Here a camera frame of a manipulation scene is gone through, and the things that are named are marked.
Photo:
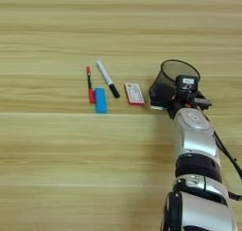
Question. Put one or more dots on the small black box white label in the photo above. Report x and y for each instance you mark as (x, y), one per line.
(186, 83)

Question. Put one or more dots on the red pen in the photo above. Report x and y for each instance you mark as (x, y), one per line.
(89, 86)

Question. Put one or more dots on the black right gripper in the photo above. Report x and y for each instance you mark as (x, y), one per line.
(181, 100)

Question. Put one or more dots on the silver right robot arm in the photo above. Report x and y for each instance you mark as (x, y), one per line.
(195, 146)

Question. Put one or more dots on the white marker black cap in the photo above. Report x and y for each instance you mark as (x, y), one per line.
(107, 78)

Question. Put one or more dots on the blue eraser block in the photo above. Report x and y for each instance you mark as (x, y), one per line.
(100, 100)

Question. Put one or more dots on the black mesh pen cup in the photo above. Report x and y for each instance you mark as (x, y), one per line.
(176, 72)

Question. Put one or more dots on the red white card box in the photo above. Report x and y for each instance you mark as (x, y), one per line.
(134, 93)

